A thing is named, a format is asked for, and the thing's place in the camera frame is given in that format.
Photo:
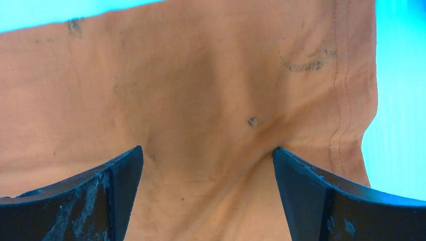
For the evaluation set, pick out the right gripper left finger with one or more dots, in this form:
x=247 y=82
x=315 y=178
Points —
x=93 y=205

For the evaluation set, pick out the orange t-shirt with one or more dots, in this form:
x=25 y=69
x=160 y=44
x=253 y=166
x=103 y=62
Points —
x=208 y=89

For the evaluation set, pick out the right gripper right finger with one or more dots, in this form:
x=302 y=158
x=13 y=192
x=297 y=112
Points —
x=320 y=205

